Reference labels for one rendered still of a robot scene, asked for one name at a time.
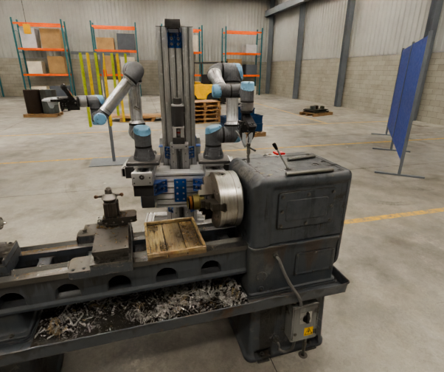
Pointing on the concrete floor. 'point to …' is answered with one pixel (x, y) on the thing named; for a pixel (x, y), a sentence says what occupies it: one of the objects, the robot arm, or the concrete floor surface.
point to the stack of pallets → (204, 111)
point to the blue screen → (406, 98)
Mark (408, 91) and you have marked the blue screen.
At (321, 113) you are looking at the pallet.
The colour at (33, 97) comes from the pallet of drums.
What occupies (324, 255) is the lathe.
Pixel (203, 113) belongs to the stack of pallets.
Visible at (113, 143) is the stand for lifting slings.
